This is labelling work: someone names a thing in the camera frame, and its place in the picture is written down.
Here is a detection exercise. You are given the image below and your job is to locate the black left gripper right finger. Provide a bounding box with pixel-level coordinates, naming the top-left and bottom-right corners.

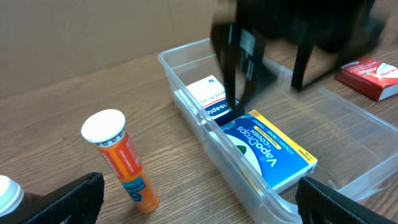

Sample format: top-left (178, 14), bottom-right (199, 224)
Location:
top-left (295, 177), bottom-right (395, 224)

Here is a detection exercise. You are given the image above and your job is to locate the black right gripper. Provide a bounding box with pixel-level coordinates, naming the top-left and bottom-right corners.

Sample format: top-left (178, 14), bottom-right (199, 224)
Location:
top-left (210, 0), bottom-right (386, 118)

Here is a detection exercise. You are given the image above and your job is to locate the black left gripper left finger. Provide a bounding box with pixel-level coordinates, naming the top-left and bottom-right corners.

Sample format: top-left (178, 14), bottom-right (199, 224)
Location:
top-left (23, 172), bottom-right (104, 224)

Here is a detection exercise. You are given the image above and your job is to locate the blue yellow VapoDrops box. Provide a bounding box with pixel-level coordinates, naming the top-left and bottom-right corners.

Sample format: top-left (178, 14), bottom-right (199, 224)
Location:
top-left (216, 110), bottom-right (318, 193)

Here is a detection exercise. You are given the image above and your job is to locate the white blue plaster box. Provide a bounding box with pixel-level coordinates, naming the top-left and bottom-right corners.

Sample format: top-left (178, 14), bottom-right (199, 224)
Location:
top-left (174, 75), bottom-right (235, 126)

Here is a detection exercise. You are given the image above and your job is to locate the red white medicine box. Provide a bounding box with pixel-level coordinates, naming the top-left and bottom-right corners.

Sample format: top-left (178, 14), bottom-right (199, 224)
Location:
top-left (335, 57), bottom-right (397, 101)

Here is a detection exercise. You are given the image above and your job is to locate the clear plastic container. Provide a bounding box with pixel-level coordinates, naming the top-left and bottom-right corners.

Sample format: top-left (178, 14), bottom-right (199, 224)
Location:
top-left (159, 39), bottom-right (397, 223)

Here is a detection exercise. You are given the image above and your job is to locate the dark bottle white cap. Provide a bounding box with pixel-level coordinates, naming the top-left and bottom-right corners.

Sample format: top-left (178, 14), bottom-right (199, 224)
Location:
top-left (1, 175), bottom-right (44, 224)

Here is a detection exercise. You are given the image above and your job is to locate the orange tube white cap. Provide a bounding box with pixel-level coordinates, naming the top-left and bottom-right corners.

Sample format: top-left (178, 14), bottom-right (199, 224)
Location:
top-left (81, 109), bottom-right (159, 213)

